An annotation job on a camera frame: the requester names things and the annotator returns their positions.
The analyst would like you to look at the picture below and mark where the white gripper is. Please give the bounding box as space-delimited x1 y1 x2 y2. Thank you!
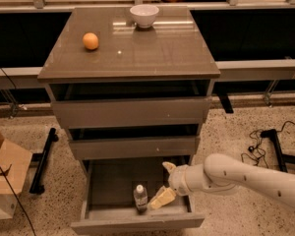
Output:
148 161 190 209

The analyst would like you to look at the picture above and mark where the clear plastic bottle white cap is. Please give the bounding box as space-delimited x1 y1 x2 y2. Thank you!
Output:
133 185 148 212

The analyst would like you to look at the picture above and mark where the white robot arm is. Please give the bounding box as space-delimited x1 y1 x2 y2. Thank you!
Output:
148 153 295 209

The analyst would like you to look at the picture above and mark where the middle drawer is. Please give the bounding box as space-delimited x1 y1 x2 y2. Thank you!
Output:
69 124 200 160

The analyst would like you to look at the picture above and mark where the open bottom drawer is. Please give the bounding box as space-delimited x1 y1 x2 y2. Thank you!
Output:
71 157 204 235

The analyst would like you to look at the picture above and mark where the top drawer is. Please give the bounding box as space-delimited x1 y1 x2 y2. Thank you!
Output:
49 81 212 130

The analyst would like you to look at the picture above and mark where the grey drawer cabinet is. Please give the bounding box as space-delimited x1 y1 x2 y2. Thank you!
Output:
37 5 221 236

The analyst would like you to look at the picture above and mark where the black stand leg right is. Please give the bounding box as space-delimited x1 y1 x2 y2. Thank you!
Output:
261 129 295 172

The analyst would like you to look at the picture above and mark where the black stand leg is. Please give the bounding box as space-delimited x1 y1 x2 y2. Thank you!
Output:
261 129 295 172
29 128 58 195

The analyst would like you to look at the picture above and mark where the black stand leg left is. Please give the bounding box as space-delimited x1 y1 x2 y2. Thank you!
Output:
29 128 58 195

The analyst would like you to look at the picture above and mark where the cardboard box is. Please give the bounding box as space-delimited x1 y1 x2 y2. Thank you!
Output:
0 132 32 220

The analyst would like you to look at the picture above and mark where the orange fruit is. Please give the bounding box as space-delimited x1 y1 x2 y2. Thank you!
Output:
83 32 99 50

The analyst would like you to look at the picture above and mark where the white bowl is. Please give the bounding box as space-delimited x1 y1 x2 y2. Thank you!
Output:
130 4 159 29

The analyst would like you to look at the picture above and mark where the black cable on floor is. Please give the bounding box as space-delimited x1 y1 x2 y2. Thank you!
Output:
240 79 295 175

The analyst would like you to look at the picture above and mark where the black cable left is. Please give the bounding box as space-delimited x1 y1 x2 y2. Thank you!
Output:
0 57 37 236

